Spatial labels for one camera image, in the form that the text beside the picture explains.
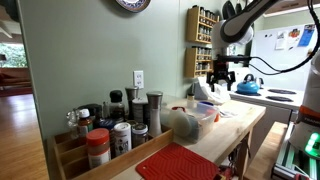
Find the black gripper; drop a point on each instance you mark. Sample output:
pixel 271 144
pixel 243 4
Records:
pixel 221 70

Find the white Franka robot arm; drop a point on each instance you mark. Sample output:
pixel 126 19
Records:
pixel 238 26

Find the blue kettle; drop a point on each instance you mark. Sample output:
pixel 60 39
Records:
pixel 247 87

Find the black stove burner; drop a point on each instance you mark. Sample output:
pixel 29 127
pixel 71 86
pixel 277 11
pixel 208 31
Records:
pixel 248 94
pixel 281 91
pixel 279 98

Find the white stove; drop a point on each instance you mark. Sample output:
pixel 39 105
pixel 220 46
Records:
pixel 253 99

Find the wooden spice rack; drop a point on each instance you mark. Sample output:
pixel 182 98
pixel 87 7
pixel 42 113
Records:
pixel 190 63
pixel 193 26

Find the clear plastic container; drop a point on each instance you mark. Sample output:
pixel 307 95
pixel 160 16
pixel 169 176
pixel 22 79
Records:
pixel 190 123

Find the white refrigerator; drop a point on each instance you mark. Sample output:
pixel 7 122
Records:
pixel 286 56

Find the steel pepper mill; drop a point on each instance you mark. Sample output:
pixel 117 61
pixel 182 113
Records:
pixel 154 113

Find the white paper sheet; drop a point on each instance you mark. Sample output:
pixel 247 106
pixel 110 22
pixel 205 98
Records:
pixel 281 40

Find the black frying pan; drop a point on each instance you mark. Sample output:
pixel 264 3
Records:
pixel 238 7
pixel 228 9

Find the tall white lid jar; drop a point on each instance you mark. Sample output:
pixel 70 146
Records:
pixel 139 110

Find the colourful magnet picture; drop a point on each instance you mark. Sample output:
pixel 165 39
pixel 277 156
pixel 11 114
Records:
pixel 294 34

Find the dark steel grinder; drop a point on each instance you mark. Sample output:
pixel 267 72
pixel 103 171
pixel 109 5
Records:
pixel 131 96

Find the red silicone mat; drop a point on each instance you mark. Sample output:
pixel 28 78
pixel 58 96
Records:
pixel 176 163

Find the small white lid glass jar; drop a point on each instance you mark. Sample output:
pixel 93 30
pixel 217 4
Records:
pixel 139 135

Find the blue paper sheet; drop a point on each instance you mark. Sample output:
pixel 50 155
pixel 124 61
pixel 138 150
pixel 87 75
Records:
pixel 306 35

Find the black cap glass bottle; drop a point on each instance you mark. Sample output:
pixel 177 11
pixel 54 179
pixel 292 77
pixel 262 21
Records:
pixel 116 105

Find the white spice shaker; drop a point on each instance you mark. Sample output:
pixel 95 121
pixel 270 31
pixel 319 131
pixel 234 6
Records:
pixel 122 138

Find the wooden spice tray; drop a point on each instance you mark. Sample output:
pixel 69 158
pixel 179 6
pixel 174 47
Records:
pixel 133 155

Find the blue lid jar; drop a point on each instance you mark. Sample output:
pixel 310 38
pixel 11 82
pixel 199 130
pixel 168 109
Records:
pixel 107 125

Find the black lid jar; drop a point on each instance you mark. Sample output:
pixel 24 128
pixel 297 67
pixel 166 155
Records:
pixel 91 111

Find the orange lid spice jar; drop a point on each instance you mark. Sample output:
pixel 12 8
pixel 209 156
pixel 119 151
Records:
pixel 98 148

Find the white cap sauce bottle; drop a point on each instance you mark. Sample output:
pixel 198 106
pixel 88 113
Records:
pixel 84 123

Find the clear glass shaker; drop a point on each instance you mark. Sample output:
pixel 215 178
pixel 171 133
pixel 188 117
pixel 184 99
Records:
pixel 72 121

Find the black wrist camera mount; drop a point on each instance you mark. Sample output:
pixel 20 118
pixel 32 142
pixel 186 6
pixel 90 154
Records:
pixel 233 59

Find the white wall outlet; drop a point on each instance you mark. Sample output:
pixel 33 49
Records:
pixel 138 79

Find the aluminium robot stand frame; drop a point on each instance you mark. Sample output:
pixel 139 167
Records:
pixel 283 160

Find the decorative wall plate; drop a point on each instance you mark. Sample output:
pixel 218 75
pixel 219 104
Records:
pixel 133 4

